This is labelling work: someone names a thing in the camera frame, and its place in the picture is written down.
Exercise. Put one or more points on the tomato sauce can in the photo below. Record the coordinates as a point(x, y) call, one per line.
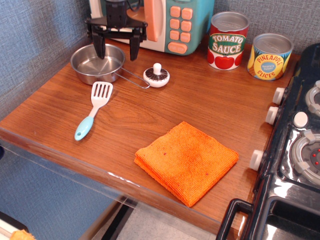
point(227, 38)

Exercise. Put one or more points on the teal toy microwave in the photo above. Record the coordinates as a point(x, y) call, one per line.
point(174, 26)

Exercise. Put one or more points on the white stove knob front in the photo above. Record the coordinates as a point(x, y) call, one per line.
point(256, 159)

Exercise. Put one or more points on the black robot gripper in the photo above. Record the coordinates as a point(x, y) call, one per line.
point(110, 20)

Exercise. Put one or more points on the black toy stove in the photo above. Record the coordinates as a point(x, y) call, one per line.
point(285, 206)

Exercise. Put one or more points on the white stove knob middle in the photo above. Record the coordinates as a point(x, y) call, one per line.
point(271, 115)

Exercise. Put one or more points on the stainless steel pot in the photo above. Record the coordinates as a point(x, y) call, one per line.
point(90, 68)

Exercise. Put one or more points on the grey stove burner front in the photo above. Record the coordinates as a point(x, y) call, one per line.
point(305, 156)

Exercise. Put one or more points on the orange plate in microwave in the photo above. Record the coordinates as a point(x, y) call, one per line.
point(138, 15)

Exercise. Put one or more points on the orange folded cloth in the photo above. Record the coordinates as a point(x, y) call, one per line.
point(186, 161)

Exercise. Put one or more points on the white stove knob rear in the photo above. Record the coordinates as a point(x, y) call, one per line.
point(278, 95)

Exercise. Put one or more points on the grey stove burner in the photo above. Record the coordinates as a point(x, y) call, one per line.
point(305, 156)
point(312, 106)

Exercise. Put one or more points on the white toy mushroom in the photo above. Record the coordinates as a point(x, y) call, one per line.
point(156, 76)

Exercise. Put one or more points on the white round stove button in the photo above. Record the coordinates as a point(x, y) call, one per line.
point(300, 119)

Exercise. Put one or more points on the white spatula blue handle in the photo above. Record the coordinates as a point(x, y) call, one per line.
point(100, 95)

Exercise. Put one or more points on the grey stove burner rear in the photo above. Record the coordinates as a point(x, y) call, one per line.
point(312, 106)

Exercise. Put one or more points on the white stove knob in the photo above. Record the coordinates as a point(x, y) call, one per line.
point(256, 159)
point(271, 115)
point(278, 95)

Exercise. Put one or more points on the pineapple slices can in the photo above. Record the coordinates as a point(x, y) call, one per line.
point(269, 56)

